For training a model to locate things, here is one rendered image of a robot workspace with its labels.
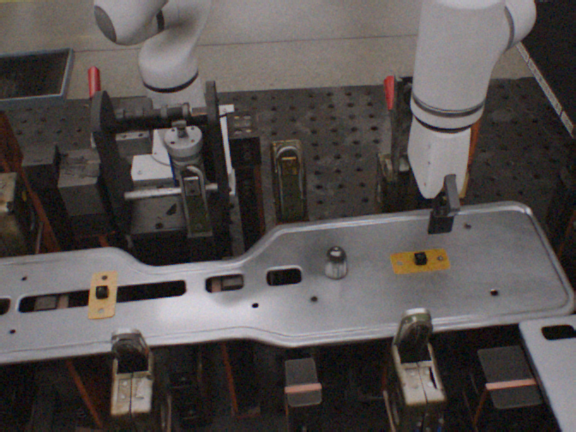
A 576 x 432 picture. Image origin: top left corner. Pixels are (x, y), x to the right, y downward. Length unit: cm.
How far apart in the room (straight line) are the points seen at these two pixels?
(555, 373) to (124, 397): 54
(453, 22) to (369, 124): 103
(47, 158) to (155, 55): 39
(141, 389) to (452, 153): 47
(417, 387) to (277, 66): 249
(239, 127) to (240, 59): 222
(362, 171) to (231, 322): 75
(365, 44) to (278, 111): 162
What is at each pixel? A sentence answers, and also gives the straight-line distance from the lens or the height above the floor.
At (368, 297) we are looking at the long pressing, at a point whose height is 100.
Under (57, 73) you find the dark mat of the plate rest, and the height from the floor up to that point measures 116.
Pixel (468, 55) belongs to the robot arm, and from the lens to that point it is 75.
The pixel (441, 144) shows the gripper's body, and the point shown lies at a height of 126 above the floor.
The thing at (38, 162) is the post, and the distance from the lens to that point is 112.
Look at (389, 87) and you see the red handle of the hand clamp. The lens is 110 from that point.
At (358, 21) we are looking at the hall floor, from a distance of 353.
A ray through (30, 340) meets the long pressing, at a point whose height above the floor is 100.
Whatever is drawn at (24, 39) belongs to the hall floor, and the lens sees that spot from 372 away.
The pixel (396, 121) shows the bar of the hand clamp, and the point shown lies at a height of 115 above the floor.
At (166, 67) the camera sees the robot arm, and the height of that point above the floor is 102.
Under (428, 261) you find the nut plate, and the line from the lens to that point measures 102.
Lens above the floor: 178
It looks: 46 degrees down
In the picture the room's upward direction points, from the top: 3 degrees counter-clockwise
